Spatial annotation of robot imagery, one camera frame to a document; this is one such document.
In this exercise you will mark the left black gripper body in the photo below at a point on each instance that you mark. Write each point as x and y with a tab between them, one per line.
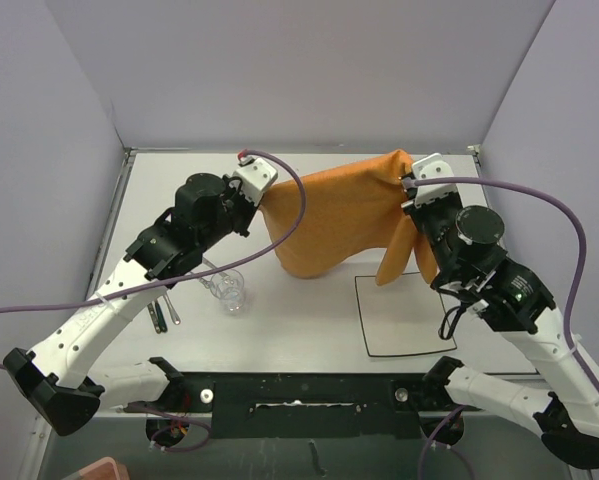
236	215

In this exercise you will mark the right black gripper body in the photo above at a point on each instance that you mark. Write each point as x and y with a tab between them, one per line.
436	218

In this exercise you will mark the orange cloth placemat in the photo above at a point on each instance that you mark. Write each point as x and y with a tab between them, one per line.
354	208

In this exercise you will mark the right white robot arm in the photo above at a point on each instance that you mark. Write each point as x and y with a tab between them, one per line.
565	415

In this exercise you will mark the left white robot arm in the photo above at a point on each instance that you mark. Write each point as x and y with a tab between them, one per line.
55	375

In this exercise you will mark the silver fork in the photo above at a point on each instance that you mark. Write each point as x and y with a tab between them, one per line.
206	283

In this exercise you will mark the clear plastic cup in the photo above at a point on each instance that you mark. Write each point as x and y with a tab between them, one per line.
228	288

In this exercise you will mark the white square plate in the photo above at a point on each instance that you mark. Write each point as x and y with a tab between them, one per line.
400	319

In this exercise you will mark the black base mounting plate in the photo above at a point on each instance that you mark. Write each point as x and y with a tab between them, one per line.
318	406

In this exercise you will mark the pink box corner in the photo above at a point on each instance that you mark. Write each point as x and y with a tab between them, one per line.
106	468

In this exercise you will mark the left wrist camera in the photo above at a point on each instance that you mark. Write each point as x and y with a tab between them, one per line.
257	176

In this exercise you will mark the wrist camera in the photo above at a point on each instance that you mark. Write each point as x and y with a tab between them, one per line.
257	176
430	179

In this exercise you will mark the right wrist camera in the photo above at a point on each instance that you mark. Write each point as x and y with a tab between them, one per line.
430	179

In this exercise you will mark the green handled utensil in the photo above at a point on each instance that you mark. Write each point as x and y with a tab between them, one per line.
157	317

